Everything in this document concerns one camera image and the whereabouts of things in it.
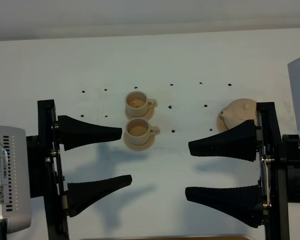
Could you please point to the beige cup saucer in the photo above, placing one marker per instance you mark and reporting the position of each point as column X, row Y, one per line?
column 138, row 147
column 147, row 116

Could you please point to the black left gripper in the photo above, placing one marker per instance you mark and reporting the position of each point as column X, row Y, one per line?
column 45, row 169

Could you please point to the beige far teacup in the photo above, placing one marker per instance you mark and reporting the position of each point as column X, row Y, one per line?
column 138, row 103

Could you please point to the beige teapot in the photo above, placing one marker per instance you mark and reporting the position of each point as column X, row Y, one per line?
column 239, row 111

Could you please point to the beige teacup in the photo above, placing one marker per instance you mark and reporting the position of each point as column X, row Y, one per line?
column 139, row 130
column 138, row 103

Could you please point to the beige far cup saucer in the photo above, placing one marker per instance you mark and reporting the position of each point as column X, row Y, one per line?
column 147, row 116

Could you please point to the beige near teacup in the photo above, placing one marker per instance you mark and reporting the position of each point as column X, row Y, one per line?
column 139, row 130

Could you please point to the beige near cup saucer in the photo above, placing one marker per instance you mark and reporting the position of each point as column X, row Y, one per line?
column 138, row 147

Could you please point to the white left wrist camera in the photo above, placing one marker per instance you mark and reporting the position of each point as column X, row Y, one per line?
column 15, row 194

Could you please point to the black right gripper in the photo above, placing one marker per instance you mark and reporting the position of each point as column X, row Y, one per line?
column 279, row 173

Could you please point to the beige teapot saucer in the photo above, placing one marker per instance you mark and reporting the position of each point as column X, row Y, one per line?
column 221, row 124

